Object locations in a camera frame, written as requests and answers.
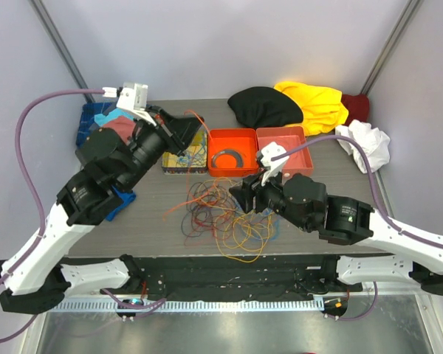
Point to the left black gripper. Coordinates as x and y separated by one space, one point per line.
179 132

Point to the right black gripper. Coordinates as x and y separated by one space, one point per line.
252 187

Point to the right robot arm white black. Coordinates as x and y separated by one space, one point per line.
412 254

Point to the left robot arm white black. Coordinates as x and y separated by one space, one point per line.
37 279

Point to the gold tin box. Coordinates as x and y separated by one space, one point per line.
193 161

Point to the orange square tray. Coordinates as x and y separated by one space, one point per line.
232 152

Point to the salmon pink cloth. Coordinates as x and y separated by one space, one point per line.
123 126

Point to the salmon pink square tray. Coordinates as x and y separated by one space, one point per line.
289 138

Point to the cyan cloth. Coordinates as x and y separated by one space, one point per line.
102 119

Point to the royal blue cloth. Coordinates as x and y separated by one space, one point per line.
127 198

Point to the black cloth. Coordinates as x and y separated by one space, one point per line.
264 107

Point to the blue plaid cloth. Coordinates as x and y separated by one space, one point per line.
86 123

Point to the yellow cloth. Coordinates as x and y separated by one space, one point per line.
321 106

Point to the white cloth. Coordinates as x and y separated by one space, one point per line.
373 141

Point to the dark red cloth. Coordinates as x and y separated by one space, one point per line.
358 107

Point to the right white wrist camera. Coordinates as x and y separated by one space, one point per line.
271 159

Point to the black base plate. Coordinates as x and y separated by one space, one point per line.
220 279

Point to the white slotted cable duct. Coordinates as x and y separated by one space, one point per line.
101 305

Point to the left aluminium frame post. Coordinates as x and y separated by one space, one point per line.
58 42

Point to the aluminium frame post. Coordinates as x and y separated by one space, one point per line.
403 22
58 42

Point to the right aluminium frame post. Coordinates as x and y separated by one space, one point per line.
403 22

